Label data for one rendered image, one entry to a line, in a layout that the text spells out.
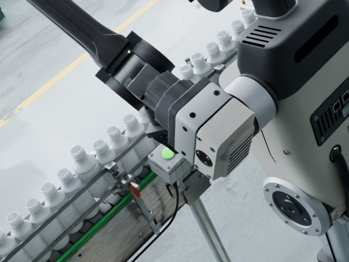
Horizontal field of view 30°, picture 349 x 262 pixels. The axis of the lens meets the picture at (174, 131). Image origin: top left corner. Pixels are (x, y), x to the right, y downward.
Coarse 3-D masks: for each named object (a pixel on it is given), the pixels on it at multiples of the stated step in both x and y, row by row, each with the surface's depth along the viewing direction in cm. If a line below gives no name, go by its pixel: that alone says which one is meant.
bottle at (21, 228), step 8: (8, 216) 167; (16, 216) 168; (8, 224) 166; (16, 224) 166; (24, 224) 167; (32, 224) 169; (16, 232) 167; (24, 232) 167; (32, 240) 169; (40, 240) 171; (24, 248) 170; (32, 248) 170; (40, 248) 171; (32, 256) 171; (48, 256) 174
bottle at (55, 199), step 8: (48, 184) 172; (48, 192) 170; (56, 192) 171; (48, 200) 171; (56, 200) 171; (64, 200) 172; (56, 208) 172; (72, 208) 175; (64, 216) 174; (72, 216) 175; (64, 224) 175; (80, 224) 178; (72, 232) 177
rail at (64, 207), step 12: (228, 60) 196; (216, 72) 194; (144, 132) 182; (108, 144) 184; (132, 144) 180; (120, 156) 179; (132, 168) 183; (96, 180) 175; (108, 192) 179; (96, 204) 178; (84, 216) 176; (72, 228) 174; (24, 240) 166; (60, 240) 173; (12, 252) 164
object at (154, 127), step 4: (144, 108) 148; (148, 108) 148; (148, 112) 148; (152, 112) 147; (148, 116) 149; (152, 116) 148; (152, 120) 148; (152, 124) 150; (156, 124) 149; (148, 128) 149; (152, 128) 149; (156, 128) 148; (160, 128) 147; (164, 128) 146; (148, 132) 148; (152, 132) 147; (156, 132) 147; (160, 132) 147; (148, 136) 148; (152, 136) 148
